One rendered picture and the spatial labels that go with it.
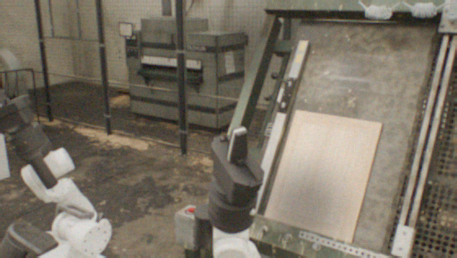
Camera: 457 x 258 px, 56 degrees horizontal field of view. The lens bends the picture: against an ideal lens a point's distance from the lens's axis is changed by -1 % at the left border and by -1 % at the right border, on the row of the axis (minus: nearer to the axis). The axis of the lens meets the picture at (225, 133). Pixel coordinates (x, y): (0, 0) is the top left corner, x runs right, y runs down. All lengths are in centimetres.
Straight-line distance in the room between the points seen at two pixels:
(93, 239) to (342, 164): 142
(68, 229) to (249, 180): 43
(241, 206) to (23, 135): 64
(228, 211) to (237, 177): 8
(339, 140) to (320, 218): 38
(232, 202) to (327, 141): 147
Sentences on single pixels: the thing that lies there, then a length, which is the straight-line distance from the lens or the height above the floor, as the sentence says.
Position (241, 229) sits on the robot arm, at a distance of 79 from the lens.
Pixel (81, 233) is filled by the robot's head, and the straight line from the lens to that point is 92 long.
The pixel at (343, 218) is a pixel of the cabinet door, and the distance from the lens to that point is 205.
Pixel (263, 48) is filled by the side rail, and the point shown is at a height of 165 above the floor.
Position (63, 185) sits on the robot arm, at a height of 141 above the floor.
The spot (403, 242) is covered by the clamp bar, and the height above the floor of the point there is 97.
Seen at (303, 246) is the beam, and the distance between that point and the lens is 206.
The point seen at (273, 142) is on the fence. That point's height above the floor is 121.
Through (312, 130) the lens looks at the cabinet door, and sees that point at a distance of 220.
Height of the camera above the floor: 191
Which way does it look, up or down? 17 degrees down
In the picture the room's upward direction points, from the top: straight up
